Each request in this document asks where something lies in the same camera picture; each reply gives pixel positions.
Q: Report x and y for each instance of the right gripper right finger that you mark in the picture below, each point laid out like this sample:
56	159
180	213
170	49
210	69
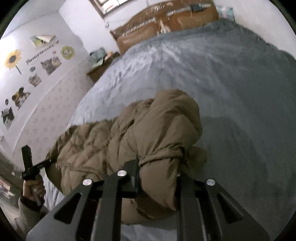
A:
206	211

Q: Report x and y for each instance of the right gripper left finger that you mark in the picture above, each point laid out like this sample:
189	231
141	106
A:
92	211

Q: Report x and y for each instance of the brown padded jacket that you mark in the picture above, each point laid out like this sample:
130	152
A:
160	132

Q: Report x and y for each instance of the grey left sleeve forearm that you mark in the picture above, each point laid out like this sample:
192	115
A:
28	216

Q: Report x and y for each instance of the person's left hand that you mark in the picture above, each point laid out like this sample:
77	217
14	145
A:
34	190

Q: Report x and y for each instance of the black white cat sticker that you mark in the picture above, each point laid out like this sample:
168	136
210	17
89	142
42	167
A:
8	117

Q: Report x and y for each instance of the brown white dog sticker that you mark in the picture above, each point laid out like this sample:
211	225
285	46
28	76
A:
20	97

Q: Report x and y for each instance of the small tabby kitten sticker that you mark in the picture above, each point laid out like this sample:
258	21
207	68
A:
34	80

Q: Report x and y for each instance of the two grey cats sticker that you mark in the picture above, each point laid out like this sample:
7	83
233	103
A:
51	65

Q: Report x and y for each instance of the brown wooden nightstand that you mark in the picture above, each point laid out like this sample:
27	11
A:
96	72

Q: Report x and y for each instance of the round yellow cat sticker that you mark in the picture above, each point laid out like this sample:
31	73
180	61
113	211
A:
67	52

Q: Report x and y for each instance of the grey plush bed blanket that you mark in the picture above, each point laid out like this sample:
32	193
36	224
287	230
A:
245	90

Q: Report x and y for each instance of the teal bag on nightstand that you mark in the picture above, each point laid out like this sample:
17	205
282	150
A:
97	57

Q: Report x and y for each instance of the wooden framed window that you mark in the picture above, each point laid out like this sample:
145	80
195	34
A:
106	7

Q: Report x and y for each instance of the brown wooden headboard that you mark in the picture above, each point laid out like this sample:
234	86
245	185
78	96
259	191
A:
162	18

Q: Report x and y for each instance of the black device on headboard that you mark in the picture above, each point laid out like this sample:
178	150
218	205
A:
195	8

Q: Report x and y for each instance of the wall lettering sticker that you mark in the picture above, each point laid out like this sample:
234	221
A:
46	50

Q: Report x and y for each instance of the sunflower wall sticker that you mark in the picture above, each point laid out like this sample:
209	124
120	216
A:
12	60

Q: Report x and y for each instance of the peeling wall poster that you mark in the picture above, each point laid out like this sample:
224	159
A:
41	40

